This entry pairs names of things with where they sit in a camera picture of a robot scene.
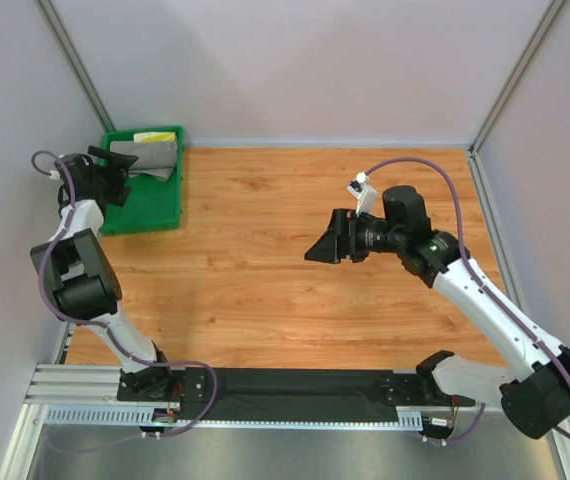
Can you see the aluminium corner post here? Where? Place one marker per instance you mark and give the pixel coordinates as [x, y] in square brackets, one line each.
[532, 48]
[66, 46]

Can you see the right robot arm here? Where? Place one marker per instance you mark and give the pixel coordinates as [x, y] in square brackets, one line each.
[485, 305]

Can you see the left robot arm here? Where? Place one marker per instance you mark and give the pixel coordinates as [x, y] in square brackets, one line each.
[75, 279]

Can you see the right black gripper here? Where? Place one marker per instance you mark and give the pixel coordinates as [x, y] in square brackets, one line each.
[342, 235]

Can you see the left aluminium corner post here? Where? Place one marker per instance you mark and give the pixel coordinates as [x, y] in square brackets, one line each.
[66, 46]

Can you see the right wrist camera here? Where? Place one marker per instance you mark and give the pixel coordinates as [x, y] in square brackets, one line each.
[364, 193]

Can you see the aluminium frame rail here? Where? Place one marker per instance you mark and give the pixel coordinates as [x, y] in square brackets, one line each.
[88, 395]

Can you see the green plastic tray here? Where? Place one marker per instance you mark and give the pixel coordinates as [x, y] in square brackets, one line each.
[153, 204]

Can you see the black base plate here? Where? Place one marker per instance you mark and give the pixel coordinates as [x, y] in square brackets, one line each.
[291, 395]

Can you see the yellow green patterned towel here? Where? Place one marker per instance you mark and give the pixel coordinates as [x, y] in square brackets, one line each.
[154, 137]

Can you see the grey towel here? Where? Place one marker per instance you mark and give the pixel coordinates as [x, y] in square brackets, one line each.
[154, 159]

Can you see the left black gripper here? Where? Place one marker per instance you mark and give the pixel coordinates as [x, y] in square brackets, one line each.
[113, 176]

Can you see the right aluminium corner post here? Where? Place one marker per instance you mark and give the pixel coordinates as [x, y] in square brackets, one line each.
[532, 48]

